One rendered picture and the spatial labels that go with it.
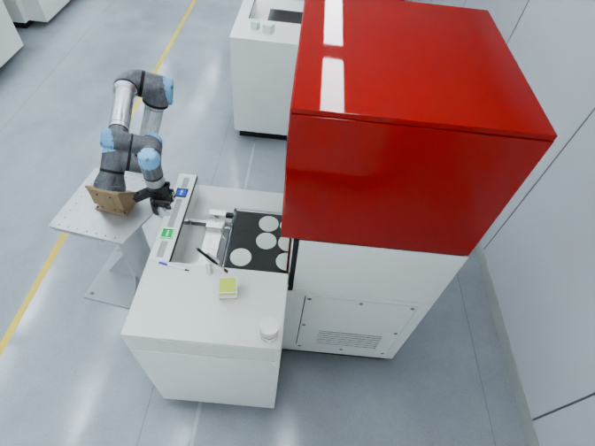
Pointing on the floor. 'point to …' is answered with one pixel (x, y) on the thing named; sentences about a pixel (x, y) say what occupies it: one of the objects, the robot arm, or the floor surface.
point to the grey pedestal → (121, 272)
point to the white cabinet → (211, 378)
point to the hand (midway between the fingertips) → (160, 215)
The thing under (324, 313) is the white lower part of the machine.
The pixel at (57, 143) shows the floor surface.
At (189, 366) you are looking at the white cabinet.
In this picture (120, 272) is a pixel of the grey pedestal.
